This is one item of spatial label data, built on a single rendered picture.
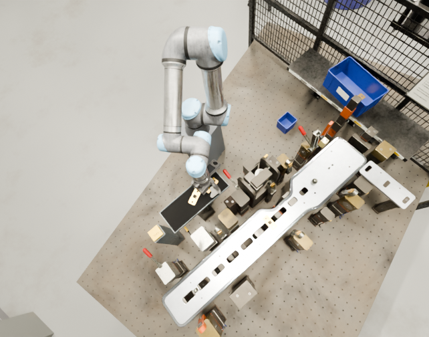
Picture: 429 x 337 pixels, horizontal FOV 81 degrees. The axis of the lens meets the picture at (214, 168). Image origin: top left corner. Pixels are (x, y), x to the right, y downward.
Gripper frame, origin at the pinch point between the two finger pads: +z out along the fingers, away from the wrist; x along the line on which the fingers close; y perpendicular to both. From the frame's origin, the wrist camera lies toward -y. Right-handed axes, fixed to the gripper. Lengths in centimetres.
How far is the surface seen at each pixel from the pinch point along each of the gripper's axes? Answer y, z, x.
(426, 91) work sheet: -105, -5, 57
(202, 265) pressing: 34.4, 18.6, 20.9
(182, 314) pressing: 59, 19, 29
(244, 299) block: 32, 16, 47
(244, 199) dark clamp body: -6.3, 10.6, 17.2
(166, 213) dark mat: 25.8, 2.7, -8.3
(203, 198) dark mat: 7.6, 2.7, 1.4
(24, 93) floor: 44, 119, -298
